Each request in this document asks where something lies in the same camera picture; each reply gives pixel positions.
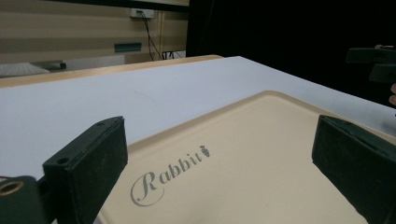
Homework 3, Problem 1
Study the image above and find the beige plastic tray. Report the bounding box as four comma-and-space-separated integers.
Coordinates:
92, 90, 396, 224

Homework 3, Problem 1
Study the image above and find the green wall bracket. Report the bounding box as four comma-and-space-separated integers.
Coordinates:
113, 42, 143, 53

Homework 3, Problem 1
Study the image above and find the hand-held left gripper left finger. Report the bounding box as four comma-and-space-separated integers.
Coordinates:
42, 116, 129, 224

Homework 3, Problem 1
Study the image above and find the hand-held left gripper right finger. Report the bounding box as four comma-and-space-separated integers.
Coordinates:
311, 114, 396, 224

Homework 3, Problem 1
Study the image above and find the black cable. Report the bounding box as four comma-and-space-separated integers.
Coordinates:
135, 10, 185, 62

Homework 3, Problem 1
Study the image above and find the white keyboard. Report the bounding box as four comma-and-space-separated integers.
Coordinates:
0, 62, 50, 78

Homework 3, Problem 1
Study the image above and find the black curtain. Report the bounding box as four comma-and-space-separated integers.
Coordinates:
185, 0, 396, 109

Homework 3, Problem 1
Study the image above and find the white wall socket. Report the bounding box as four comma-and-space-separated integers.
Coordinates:
129, 7, 155, 19

